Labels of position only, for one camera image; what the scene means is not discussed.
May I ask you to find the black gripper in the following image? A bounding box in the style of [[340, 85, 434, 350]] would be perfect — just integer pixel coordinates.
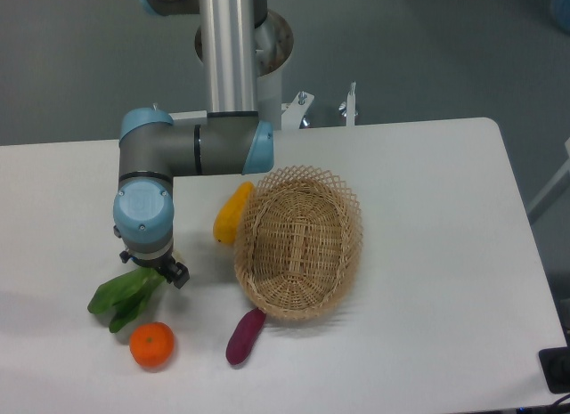
[[119, 248, 190, 289]]

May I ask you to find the green bok choy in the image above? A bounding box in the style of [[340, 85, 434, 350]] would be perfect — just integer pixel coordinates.
[[87, 266, 168, 334]]

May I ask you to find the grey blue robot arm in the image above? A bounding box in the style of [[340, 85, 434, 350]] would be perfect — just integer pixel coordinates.
[[113, 0, 274, 288]]

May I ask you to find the orange tangerine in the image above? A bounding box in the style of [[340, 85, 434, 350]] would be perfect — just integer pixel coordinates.
[[129, 322, 175, 369]]

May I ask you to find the yellow pepper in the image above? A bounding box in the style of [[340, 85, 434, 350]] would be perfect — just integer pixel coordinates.
[[213, 182, 255, 245]]

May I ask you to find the purple sweet potato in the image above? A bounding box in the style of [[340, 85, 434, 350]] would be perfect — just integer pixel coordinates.
[[225, 308, 266, 366]]

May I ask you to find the woven wicker basket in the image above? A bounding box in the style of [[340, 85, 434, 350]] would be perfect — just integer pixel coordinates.
[[234, 166, 363, 321]]

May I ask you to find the black device at table edge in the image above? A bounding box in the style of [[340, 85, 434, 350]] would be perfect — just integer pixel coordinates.
[[538, 346, 569, 394]]

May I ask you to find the white metal base frame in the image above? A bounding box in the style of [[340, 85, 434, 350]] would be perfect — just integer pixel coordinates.
[[169, 81, 359, 131]]

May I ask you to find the white frame leg right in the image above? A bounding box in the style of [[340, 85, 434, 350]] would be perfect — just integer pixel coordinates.
[[525, 140, 570, 225]]

